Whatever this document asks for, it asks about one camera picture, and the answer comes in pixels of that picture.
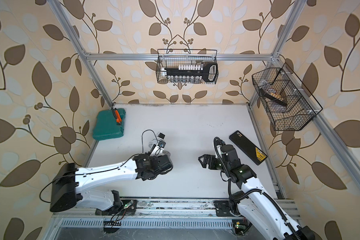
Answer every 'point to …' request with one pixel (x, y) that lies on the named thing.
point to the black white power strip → (160, 137)
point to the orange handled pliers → (116, 115)
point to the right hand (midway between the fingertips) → (205, 159)
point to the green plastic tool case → (109, 123)
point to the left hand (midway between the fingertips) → (152, 155)
